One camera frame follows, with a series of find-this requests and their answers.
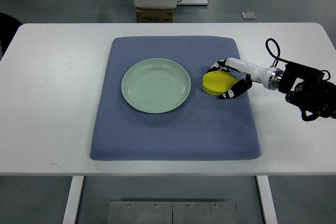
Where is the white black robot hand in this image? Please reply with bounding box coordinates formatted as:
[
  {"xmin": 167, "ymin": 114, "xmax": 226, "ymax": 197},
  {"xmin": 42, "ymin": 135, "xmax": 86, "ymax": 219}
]
[{"xmin": 206, "ymin": 58, "xmax": 283, "ymax": 100}]

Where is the yellow starfruit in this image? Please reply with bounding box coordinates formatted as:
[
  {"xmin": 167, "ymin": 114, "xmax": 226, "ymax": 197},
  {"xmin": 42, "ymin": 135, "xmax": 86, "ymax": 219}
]
[{"xmin": 202, "ymin": 71, "xmax": 238, "ymax": 95}]

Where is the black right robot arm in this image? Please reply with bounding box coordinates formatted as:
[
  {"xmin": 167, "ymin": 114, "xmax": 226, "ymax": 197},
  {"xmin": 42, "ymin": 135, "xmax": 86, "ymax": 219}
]
[{"xmin": 265, "ymin": 38, "xmax": 335, "ymax": 122}]

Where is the small grey floor plate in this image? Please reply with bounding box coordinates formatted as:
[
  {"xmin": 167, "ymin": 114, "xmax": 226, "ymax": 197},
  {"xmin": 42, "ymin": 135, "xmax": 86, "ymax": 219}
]
[{"xmin": 241, "ymin": 12, "xmax": 257, "ymax": 20}]

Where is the pale green plate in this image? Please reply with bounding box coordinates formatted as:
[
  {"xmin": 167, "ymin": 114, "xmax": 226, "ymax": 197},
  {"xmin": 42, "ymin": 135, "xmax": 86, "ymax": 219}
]
[{"xmin": 121, "ymin": 58, "xmax": 191, "ymax": 114}]

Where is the right white table leg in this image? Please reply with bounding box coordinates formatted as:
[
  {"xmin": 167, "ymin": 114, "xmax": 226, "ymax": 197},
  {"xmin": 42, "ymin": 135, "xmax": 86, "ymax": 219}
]
[{"xmin": 256, "ymin": 176, "xmax": 278, "ymax": 224}]

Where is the white table leg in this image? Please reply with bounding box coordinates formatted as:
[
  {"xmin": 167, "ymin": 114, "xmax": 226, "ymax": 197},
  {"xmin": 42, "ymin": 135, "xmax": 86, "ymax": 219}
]
[
  {"xmin": 256, "ymin": 176, "xmax": 278, "ymax": 224},
  {"xmin": 62, "ymin": 176, "xmax": 84, "ymax": 224}
]

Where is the blue textured mat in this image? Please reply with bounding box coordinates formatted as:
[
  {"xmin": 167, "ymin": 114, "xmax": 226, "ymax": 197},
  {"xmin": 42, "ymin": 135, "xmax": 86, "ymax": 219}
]
[{"xmin": 90, "ymin": 36, "xmax": 260, "ymax": 161}]

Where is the brown cardboard box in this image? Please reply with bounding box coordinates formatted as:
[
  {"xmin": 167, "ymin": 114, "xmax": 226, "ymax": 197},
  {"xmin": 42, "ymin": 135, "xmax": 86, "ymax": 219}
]
[{"xmin": 135, "ymin": 7, "xmax": 174, "ymax": 23}]

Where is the left white table leg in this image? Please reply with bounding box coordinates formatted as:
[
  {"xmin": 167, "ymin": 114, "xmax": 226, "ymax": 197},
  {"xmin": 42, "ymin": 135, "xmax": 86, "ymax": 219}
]
[{"xmin": 62, "ymin": 176, "xmax": 84, "ymax": 224}]

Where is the dark chair at left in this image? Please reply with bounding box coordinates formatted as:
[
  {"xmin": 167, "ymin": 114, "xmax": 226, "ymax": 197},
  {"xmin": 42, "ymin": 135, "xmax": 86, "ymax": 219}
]
[{"xmin": 1, "ymin": 13, "xmax": 22, "ymax": 56}]

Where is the aluminium rail on floor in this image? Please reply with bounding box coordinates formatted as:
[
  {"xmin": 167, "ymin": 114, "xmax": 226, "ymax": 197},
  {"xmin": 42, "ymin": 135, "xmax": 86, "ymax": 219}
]
[{"xmin": 176, "ymin": 0, "xmax": 208, "ymax": 6}]

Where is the metal base plate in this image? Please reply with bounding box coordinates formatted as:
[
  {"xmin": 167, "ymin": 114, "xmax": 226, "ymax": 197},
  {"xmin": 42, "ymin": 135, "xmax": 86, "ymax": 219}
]
[{"xmin": 107, "ymin": 201, "xmax": 239, "ymax": 223}]

